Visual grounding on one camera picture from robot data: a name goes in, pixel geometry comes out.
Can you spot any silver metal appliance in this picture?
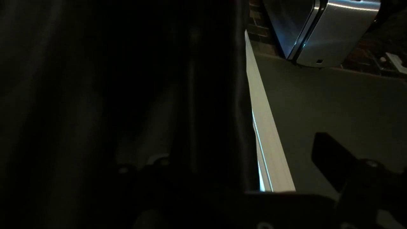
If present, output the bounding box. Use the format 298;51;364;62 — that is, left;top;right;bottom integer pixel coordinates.
261;0;381;69

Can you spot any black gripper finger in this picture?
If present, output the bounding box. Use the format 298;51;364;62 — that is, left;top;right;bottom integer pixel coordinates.
310;131;362;201

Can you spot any black curtain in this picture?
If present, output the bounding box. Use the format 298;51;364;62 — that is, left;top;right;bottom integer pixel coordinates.
0;0;261;202

